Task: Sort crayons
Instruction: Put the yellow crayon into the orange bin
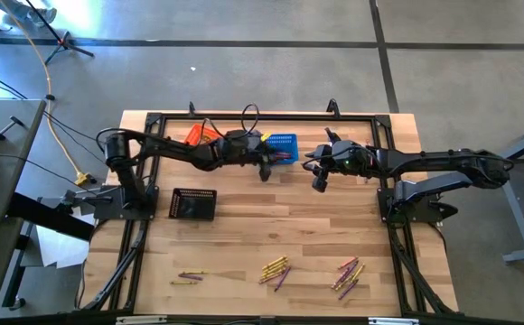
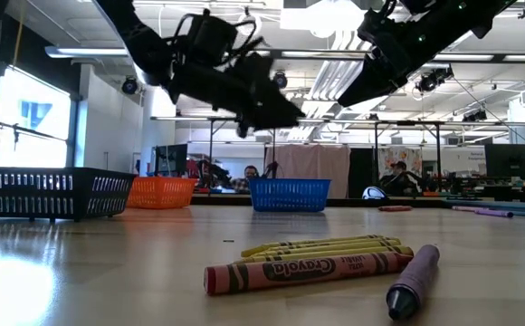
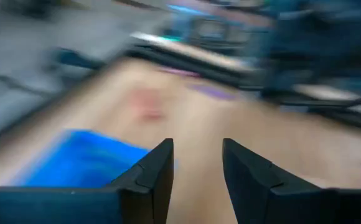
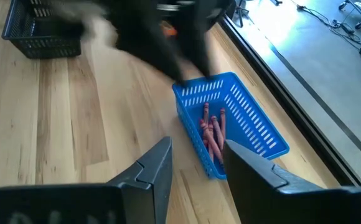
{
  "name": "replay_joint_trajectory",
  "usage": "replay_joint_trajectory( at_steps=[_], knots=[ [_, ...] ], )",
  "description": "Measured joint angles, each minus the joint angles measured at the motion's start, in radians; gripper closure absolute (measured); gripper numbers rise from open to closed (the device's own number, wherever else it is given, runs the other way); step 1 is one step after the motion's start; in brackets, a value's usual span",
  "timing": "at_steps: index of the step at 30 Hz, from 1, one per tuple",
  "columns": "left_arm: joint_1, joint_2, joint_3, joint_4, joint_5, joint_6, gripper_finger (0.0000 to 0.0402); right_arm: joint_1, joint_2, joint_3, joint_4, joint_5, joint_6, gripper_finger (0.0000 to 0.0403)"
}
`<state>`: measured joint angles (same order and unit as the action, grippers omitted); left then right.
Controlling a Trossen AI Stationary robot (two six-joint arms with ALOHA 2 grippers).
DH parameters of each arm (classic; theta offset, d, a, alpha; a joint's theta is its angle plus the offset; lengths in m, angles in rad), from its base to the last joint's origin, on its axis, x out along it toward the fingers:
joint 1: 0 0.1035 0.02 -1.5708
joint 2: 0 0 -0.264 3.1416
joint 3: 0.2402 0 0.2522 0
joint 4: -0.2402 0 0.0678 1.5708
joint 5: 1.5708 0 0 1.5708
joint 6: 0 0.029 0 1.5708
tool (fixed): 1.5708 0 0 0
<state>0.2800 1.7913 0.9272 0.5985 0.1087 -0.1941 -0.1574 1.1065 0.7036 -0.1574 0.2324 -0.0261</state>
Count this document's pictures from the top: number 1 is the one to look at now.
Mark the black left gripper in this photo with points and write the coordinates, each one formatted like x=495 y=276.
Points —
x=244 y=151

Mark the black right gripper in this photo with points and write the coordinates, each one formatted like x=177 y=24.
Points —
x=348 y=158

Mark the purple crayon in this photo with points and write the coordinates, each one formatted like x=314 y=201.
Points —
x=351 y=267
x=190 y=276
x=348 y=290
x=283 y=279

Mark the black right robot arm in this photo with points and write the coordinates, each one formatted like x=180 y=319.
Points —
x=433 y=158

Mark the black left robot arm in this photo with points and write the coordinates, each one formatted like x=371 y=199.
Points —
x=171 y=149

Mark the blue plastic basket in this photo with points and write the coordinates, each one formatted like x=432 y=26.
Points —
x=289 y=141

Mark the orange plastic basket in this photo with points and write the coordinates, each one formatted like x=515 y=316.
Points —
x=195 y=133

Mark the black plastic basket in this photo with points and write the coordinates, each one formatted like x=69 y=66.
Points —
x=193 y=205

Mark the yellow power plug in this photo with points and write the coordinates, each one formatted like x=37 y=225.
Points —
x=82 y=179

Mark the grey metal table legs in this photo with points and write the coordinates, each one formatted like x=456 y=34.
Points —
x=513 y=208

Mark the black desk support beam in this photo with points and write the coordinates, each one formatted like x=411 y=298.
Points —
x=49 y=219

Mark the black tripod stand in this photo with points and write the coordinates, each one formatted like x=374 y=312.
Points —
x=65 y=43

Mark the grey desk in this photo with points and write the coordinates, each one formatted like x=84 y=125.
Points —
x=9 y=158

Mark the black metal table frame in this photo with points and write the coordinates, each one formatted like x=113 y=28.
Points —
x=298 y=116

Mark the black frame hook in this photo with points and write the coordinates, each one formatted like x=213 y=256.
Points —
x=333 y=107
x=192 y=108

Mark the silver metal bracket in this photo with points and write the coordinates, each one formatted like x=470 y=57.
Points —
x=393 y=321

